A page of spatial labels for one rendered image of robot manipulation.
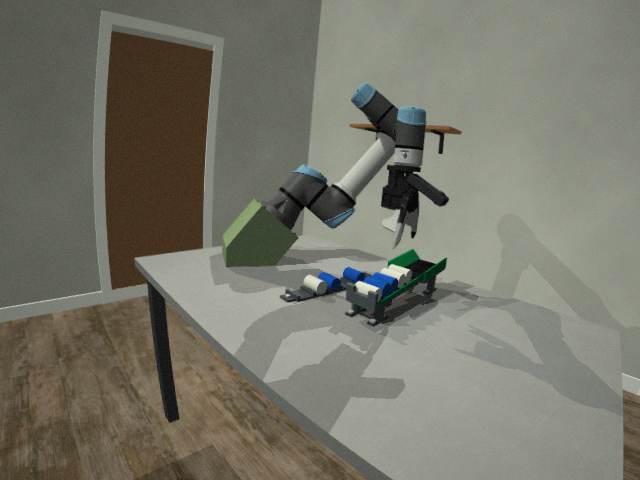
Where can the blue plastic bar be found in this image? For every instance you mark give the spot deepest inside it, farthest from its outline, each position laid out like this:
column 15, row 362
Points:
column 353, row 275
column 332, row 282
column 393, row 281
column 380, row 284

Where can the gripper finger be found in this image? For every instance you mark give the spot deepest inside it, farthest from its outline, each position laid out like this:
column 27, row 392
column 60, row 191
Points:
column 398, row 226
column 413, row 221

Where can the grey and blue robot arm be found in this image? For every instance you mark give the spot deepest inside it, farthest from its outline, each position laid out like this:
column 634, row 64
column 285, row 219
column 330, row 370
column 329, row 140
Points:
column 333, row 205

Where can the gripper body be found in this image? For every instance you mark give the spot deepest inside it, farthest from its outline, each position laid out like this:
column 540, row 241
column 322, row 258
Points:
column 392, row 197

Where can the white plastic bar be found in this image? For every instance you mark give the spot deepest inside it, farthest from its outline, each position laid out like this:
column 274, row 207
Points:
column 401, row 277
column 315, row 284
column 407, row 272
column 364, row 288

